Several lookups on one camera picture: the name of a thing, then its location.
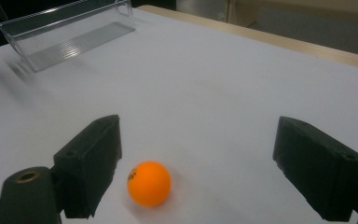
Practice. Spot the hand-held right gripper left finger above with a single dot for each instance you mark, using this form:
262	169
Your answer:
88	158

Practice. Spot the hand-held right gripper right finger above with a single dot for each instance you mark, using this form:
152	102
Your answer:
318	168

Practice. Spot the orange table tennis ball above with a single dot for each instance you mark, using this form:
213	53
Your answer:
150	185

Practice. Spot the clear plastic tray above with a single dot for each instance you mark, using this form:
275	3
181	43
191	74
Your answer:
74	40

